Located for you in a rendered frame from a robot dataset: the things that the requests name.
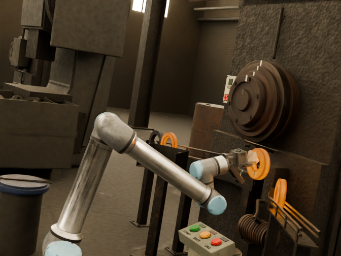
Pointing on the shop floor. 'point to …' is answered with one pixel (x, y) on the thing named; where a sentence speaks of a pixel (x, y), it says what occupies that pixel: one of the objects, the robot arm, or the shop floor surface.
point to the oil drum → (204, 127)
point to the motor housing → (252, 235)
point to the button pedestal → (205, 243)
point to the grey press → (73, 55)
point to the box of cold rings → (37, 133)
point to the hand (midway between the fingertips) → (258, 159)
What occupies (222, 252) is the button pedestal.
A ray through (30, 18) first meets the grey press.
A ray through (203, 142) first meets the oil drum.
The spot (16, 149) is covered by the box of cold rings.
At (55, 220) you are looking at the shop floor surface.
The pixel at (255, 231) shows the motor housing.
